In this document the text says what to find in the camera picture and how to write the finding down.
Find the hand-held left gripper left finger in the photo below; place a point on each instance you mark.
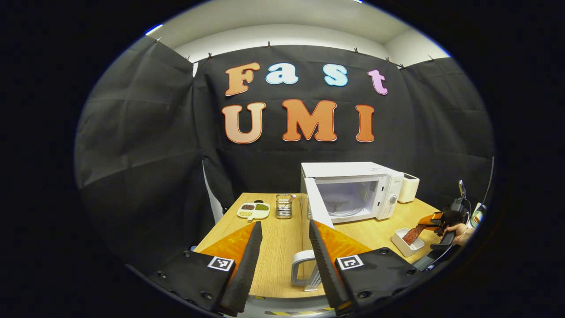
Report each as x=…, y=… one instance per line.
x=247, y=269

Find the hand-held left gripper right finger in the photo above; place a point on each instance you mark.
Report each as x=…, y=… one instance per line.
x=324, y=265

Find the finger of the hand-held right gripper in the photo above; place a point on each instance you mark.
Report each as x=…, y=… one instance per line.
x=432, y=218

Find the brown dried meat slice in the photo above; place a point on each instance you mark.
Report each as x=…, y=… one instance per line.
x=412, y=234

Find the white microwave oven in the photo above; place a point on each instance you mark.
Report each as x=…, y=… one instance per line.
x=348, y=170

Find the white toaster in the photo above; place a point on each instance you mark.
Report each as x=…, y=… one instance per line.
x=408, y=187

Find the white rectangular dish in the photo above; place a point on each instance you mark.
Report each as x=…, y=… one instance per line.
x=404, y=247

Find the white divided dish with beans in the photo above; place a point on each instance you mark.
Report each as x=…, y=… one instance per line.
x=254, y=211

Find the metal mesh utensil holder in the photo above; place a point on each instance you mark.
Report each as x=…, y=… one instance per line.
x=284, y=210

